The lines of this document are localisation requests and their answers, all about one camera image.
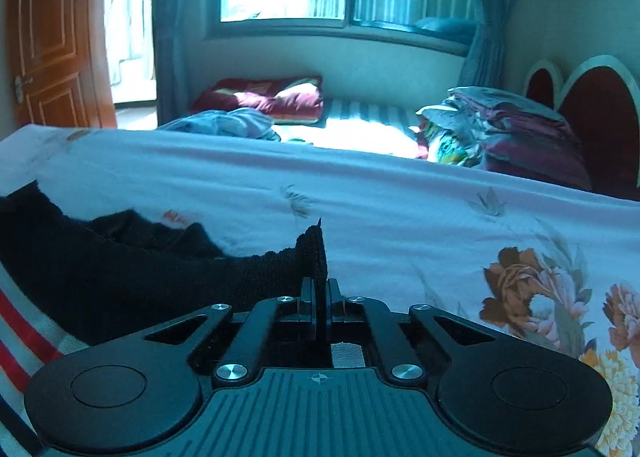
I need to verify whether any crumpled blue clothing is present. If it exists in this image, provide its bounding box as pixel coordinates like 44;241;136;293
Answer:
157;108;282;141

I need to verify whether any brown wooden door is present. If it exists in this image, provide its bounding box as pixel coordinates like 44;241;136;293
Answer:
7;0;119;131

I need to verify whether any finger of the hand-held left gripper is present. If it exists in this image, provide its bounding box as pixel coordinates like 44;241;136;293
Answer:
325;278;502;381
144;278;321;384

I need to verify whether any dark red pillow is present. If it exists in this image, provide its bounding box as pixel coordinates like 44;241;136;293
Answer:
192;76;324;126

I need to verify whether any red petal-shaped headboard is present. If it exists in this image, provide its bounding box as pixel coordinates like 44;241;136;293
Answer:
524;54;640;201

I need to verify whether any tied teal curtain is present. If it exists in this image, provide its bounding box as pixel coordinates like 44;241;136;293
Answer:
459;0;537;89

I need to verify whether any bed with floral sheet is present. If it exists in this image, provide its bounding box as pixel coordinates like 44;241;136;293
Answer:
0;124;640;457

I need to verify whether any blue cushion on windowsill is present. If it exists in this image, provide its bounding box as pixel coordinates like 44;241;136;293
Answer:
414;16;477;46

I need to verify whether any bed with striped sheet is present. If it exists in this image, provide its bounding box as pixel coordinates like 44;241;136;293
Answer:
270;97;432;161

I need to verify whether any stack of folded quilts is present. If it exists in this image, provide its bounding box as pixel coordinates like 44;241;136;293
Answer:
416;86;594;191

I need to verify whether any striped knit sweater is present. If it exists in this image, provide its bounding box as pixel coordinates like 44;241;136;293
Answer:
0;179;365;457

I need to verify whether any teal curtain beside door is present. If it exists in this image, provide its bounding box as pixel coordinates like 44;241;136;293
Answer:
149;0;222;129

